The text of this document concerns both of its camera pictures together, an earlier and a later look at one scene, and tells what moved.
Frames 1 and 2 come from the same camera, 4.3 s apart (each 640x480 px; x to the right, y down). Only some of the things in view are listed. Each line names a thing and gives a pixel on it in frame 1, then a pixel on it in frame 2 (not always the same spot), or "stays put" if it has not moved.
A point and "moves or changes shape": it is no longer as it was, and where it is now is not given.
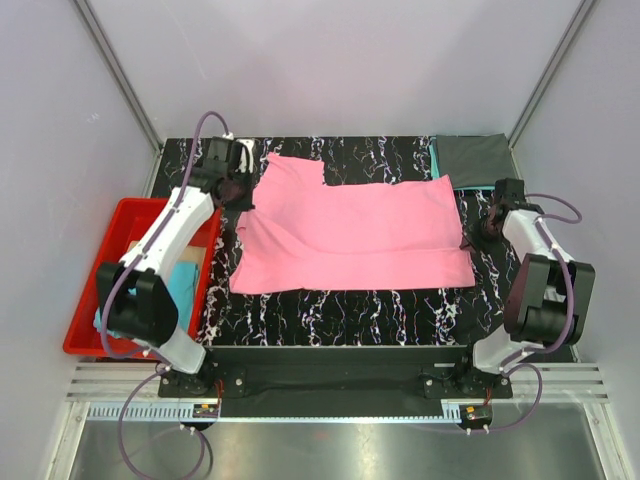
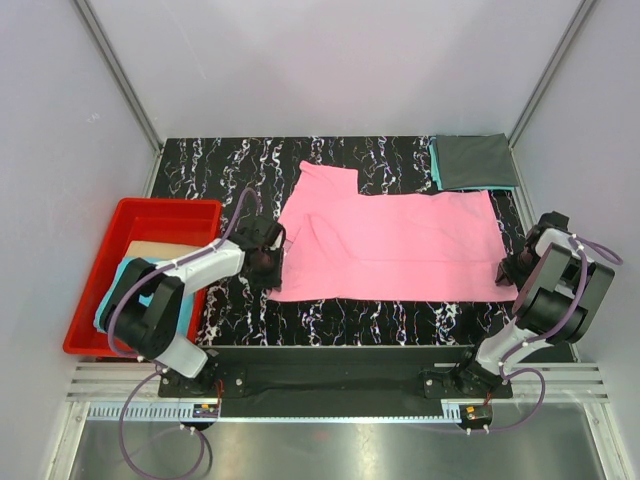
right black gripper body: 488,232 to 519,266
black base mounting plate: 326,382 stays put
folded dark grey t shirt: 475,160 stays put
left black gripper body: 242,194 to 269,273
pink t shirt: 304,234 moves or changes shape
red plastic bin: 129,218 stays put
